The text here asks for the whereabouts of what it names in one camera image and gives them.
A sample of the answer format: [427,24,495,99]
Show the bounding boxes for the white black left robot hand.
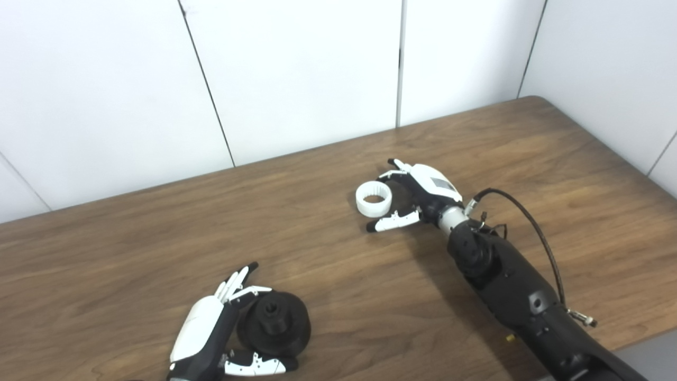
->
[167,261,298,381]

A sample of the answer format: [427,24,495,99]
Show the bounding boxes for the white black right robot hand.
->
[366,158,465,233]

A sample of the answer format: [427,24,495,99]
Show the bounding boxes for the white toothed ring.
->
[355,180,393,217]

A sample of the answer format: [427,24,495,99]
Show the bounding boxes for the round black part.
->
[236,292,312,358]

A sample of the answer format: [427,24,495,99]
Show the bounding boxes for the thin right arm wires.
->
[473,212,508,240]

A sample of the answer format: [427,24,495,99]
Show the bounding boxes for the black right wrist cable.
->
[464,188,598,328]

